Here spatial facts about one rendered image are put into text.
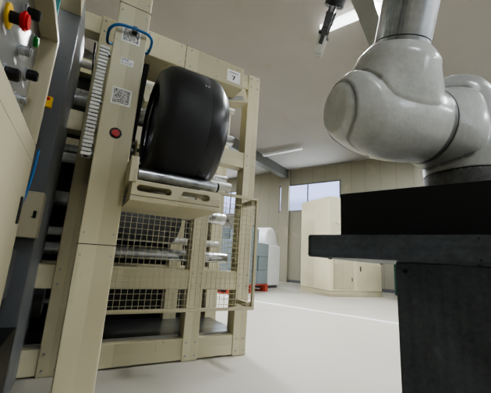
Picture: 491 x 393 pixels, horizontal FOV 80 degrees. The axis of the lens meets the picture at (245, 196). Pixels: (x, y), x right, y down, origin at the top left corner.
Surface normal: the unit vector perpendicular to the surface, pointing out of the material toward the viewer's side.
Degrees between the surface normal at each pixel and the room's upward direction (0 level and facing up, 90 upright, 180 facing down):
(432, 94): 106
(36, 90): 90
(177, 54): 90
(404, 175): 90
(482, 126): 95
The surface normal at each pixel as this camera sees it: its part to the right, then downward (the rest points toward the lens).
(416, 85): 0.16, 0.11
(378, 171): -0.58, -0.21
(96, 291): 0.49, -0.15
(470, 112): 0.23, -0.17
